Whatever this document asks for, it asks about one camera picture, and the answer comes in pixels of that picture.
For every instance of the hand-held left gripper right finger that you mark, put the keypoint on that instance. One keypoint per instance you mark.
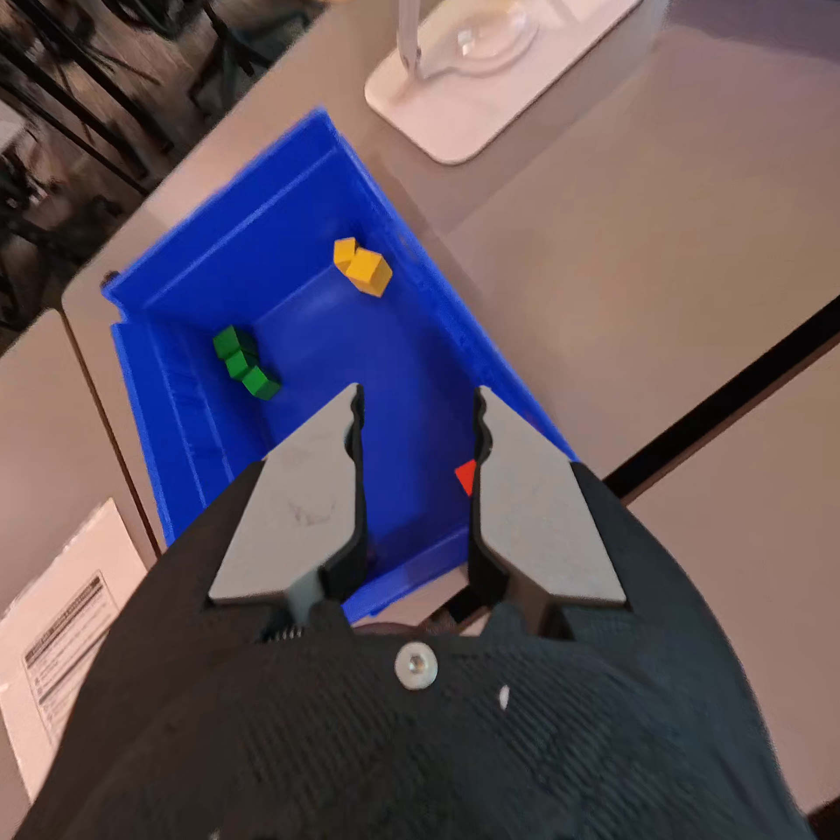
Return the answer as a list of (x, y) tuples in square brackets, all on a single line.
[(544, 525)]

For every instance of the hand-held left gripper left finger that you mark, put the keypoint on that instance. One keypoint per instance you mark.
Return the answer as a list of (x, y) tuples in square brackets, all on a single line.
[(295, 512)]

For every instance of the red cube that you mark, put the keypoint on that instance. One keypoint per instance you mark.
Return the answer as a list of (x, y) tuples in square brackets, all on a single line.
[(466, 476)]

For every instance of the green cube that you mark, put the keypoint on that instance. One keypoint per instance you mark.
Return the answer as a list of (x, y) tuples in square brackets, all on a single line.
[(237, 363), (259, 382), (226, 341)]

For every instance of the blue plastic bin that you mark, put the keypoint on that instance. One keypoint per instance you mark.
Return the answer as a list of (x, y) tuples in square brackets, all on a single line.
[(367, 367)]

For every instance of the yellow cube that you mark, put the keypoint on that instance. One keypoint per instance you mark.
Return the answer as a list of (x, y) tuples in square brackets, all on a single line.
[(369, 272), (344, 253)]

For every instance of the paper in plastic sleeve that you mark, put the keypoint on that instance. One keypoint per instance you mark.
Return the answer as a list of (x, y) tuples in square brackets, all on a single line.
[(65, 590)]

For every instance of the wooden document stand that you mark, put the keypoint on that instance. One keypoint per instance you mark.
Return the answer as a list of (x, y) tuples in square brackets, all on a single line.
[(499, 105)]

